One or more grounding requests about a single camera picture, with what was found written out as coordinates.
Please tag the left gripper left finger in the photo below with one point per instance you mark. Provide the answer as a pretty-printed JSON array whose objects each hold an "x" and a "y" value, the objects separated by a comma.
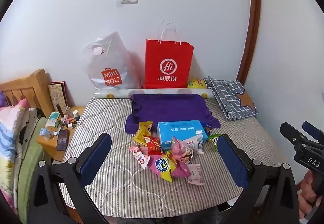
[{"x": 77, "y": 173}]

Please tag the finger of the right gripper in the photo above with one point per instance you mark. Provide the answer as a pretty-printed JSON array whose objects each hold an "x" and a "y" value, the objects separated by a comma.
[
  {"x": 313, "y": 131},
  {"x": 293, "y": 135}
]

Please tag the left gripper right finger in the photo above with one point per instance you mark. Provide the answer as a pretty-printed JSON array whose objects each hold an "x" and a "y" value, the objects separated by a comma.
[{"x": 246, "y": 174}]

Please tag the green snack packet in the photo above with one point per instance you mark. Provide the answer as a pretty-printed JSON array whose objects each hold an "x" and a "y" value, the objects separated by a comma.
[{"x": 213, "y": 139}]

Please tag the pale pink nougat packet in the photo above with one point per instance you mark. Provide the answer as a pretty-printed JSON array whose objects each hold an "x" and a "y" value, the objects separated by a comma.
[{"x": 196, "y": 177}]

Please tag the blue snack packet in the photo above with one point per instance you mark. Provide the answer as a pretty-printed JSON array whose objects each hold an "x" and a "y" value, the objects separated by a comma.
[{"x": 207, "y": 129}]

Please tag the pink toy story candy packet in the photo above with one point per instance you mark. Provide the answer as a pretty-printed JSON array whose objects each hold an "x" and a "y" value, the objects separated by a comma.
[{"x": 139, "y": 156}]

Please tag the pink panda snack bag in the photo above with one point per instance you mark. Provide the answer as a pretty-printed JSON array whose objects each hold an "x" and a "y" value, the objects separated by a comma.
[{"x": 181, "y": 151}]

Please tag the olive yellow snack packet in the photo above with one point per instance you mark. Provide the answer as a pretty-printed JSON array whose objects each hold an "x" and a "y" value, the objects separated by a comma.
[{"x": 143, "y": 132}]

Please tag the red snack packet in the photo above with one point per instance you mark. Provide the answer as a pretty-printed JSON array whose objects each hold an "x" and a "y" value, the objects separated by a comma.
[{"x": 153, "y": 145}]

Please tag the pink yellow chips bag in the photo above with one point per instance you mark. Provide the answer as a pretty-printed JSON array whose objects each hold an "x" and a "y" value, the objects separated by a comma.
[{"x": 167, "y": 167}]

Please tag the white pink snack packet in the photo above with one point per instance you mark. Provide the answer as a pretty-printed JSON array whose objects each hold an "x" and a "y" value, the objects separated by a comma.
[{"x": 196, "y": 143}]

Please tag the right hand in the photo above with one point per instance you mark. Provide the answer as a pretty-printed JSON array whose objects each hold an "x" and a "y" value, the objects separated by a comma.
[{"x": 307, "y": 196}]

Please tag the black smartphone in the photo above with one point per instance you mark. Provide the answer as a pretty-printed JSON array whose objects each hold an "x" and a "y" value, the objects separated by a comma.
[{"x": 62, "y": 141}]

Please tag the green blanket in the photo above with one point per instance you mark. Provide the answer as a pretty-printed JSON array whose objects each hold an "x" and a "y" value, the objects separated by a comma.
[{"x": 33, "y": 155}]

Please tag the blue tissue pack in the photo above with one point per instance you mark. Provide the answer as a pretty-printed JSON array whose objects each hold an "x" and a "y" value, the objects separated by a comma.
[{"x": 181, "y": 130}]

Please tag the patterned brown book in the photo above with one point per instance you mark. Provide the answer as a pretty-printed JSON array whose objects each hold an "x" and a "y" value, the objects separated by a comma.
[{"x": 57, "y": 92}]

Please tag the fruit print rolled mat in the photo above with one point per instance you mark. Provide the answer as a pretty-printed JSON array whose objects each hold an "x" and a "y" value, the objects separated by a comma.
[{"x": 127, "y": 93}]

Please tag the striped quilted mattress cover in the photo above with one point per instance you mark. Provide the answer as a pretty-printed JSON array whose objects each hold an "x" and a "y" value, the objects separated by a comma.
[{"x": 124, "y": 187}]

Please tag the pastel striped pillow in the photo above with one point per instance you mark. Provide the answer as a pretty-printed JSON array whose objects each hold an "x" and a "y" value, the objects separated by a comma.
[{"x": 11, "y": 118}]

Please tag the purple towel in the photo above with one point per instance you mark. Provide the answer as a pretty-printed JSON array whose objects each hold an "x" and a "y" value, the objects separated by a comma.
[{"x": 168, "y": 108}]

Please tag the yellow tea bag pack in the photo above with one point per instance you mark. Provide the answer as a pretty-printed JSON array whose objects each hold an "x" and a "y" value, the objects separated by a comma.
[{"x": 196, "y": 84}]

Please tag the white Miniso plastic bag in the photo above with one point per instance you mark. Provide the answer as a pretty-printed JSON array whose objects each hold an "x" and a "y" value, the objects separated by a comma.
[{"x": 108, "y": 65}]

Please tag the red paper shopping bag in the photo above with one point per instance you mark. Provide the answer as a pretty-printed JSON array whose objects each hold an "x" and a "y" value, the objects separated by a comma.
[{"x": 167, "y": 62}]

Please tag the brown wooden door frame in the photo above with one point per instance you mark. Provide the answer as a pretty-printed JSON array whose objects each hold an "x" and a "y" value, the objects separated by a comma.
[{"x": 250, "y": 42}]

